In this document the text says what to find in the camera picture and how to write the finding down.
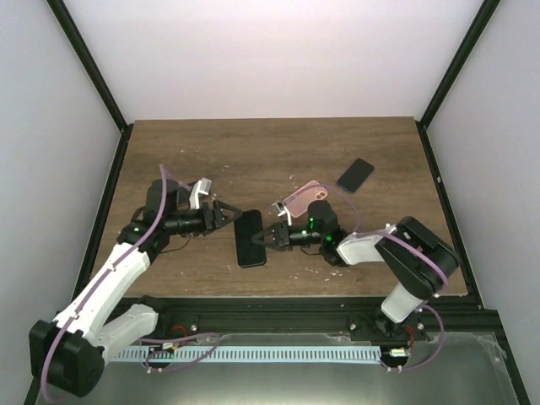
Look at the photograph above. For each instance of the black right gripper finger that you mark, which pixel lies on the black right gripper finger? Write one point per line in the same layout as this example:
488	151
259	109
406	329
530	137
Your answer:
272	229
267	241

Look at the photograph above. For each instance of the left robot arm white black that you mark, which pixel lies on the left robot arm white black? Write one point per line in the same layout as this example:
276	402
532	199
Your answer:
71	351

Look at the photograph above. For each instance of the white slotted cable duct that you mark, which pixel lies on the white slotted cable duct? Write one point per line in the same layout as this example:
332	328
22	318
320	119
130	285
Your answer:
369	355

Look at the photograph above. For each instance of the black phone case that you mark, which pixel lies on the black phone case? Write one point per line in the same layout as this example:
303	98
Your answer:
250	238

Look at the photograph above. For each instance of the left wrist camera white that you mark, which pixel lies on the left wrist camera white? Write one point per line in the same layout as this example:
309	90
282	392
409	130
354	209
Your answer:
200	189

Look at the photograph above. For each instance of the pink phone case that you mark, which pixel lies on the pink phone case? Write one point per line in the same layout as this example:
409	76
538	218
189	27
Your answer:
298	202

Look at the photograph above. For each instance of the right black frame post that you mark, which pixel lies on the right black frame post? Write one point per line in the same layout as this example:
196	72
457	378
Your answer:
469	41

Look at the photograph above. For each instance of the left black frame post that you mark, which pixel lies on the left black frame post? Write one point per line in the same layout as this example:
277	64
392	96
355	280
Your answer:
70	29

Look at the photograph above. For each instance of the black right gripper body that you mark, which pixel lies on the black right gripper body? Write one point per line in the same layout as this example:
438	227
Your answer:
283	235

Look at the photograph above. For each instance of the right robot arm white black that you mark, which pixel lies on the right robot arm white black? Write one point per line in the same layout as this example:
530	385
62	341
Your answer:
419	259

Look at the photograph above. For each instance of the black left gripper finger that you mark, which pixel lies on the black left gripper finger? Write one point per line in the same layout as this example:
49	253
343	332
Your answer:
216	225
224	213

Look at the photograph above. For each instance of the blue smartphone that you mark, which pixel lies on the blue smartphone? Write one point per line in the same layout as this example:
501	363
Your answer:
355	175

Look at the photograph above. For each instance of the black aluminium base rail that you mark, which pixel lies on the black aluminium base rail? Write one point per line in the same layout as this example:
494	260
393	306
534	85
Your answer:
354	316

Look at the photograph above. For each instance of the black frame post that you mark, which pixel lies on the black frame post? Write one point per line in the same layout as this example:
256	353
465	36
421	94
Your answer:
70	29
469	41

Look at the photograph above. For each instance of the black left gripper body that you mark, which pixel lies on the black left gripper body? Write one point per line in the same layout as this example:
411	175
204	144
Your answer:
206	223

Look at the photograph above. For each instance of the black smartphone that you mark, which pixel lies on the black smartphone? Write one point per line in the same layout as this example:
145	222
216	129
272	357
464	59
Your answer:
250	238

